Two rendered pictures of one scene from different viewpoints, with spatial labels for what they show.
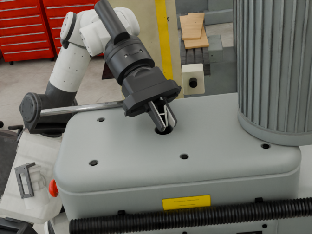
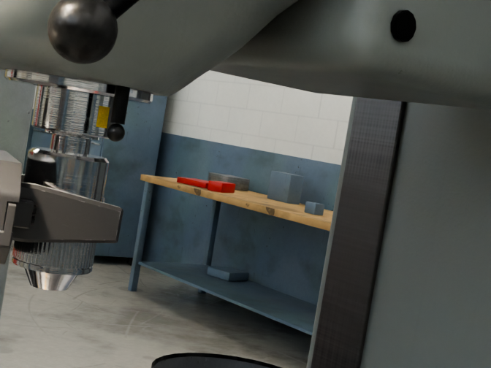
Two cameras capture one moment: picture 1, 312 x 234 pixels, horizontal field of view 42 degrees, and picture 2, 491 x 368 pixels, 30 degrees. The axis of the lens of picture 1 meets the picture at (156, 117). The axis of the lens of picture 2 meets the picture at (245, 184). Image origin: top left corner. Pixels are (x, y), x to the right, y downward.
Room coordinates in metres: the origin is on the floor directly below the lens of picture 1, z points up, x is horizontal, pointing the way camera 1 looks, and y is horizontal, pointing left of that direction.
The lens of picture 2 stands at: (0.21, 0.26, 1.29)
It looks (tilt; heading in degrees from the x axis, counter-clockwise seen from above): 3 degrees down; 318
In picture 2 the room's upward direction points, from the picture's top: 9 degrees clockwise
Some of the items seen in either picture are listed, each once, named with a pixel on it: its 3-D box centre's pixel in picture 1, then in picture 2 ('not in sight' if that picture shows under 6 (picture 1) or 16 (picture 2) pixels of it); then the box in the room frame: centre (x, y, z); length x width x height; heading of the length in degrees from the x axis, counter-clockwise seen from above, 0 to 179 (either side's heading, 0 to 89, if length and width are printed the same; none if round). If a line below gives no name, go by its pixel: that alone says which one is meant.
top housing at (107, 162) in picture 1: (174, 159); not in sight; (0.67, -0.03, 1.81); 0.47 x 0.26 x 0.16; 86
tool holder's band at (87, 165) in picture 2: not in sight; (68, 161); (0.67, -0.01, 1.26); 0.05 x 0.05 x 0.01
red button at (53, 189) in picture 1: (57, 187); not in sight; (0.69, 0.24, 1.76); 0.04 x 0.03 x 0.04; 176
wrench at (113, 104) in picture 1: (93, 106); not in sight; (0.79, 0.14, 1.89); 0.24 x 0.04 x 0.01; 88
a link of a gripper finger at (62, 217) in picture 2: not in sight; (66, 218); (0.65, 0.00, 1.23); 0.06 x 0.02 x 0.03; 69
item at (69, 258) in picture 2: not in sight; (59, 217); (0.67, -0.01, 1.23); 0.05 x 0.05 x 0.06
